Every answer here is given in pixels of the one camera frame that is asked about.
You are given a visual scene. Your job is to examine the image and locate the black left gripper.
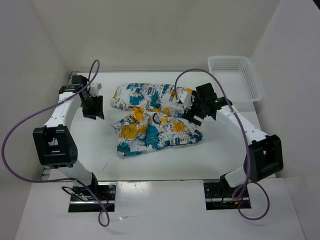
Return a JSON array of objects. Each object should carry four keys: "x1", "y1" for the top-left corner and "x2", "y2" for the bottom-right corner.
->
[{"x1": 80, "y1": 94, "x2": 106, "y2": 121}]

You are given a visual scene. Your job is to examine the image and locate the colourful patterned shorts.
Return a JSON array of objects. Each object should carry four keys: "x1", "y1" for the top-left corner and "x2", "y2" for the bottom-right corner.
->
[{"x1": 110, "y1": 83, "x2": 203, "y2": 158}]

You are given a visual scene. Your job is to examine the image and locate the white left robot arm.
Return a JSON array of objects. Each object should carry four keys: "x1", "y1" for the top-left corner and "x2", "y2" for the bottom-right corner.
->
[{"x1": 32, "y1": 75, "x2": 105, "y2": 201}]

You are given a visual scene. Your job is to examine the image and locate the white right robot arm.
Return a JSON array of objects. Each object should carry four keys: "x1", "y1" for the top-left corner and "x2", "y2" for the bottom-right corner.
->
[{"x1": 177, "y1": 83, "x2": 284, "y2": 197}]

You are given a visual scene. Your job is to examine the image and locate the white plastic basket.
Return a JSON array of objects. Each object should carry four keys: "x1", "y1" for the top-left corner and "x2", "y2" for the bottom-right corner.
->
[{"x1": 207, "y1": 55, "x2": 263, "y2": 103}]

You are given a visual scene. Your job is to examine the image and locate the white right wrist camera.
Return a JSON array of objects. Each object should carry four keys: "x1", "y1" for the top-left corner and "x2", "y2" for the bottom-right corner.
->
[{"x1": 178, "y1": 91, "x2": 195, "y2": 109}]

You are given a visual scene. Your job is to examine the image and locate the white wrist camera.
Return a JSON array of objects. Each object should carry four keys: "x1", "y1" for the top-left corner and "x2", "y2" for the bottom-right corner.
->
[
  {"x1": 178, "y1": 91, "x2": 195, "y2": 109},
  {"x1": 89, "y1": 83, "x2": 102, "y2": 97}
]

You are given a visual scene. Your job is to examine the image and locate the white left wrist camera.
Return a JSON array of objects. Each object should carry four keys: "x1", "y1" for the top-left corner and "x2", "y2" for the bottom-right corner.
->
[{"x1": 89, "y1": 83, "x2": 102, "y2": 97}]

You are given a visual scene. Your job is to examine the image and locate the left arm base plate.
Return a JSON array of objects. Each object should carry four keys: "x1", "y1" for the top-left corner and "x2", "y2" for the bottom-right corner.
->
[{"x1": 62, "y1": 181, "x2": 117, "y2": 213}]

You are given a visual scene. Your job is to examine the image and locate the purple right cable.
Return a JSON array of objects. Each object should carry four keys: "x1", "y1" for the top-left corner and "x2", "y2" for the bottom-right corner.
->
[{"x1": 174, "y1": 68, "x2": 271, "y2": 221}]

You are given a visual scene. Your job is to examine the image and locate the purple cable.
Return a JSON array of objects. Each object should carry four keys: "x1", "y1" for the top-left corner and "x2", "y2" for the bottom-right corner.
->
[
  {"x1": 1, "y1": 59, "x2": 111, "y2": 227},
  {"x1": 174, "y1": 68, "x2": 271, "y2": 221}
]

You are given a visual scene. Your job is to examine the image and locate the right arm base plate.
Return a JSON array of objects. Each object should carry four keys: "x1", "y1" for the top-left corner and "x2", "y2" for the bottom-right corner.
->
[{"x1": 203, "y1": 179, "x2": 252, "y2": 211}]

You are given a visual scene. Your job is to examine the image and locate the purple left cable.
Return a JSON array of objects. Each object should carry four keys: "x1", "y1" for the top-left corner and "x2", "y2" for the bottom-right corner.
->
[{"x1": 1, "y1": 59, "x2": 111, "y2": 227}]

